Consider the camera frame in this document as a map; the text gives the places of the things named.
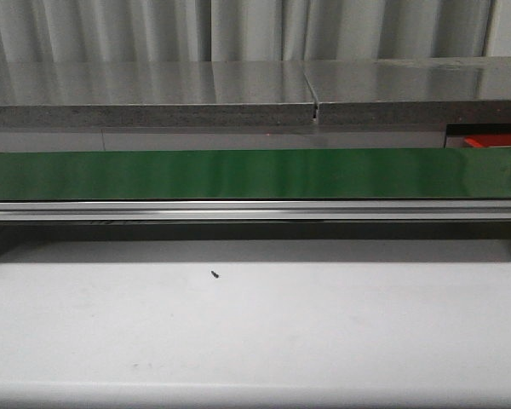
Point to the grey stone slab right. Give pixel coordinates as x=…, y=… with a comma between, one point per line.
x=434, y=91

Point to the red plastic tray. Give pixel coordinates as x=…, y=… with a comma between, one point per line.
x=488, y=141

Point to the grey curtain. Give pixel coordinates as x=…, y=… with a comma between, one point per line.
x=61, y=31

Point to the aluminium conveyor frame rail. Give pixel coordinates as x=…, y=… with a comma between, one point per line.
x=258, y=210

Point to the green conveyor belt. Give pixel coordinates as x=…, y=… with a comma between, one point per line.
x=386, y=173

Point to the grey stone slab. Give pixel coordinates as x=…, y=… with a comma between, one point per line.
x=434, y=91
x=155, y=94

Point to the grey stone slab left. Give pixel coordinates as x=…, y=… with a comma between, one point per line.
x=155, y=94

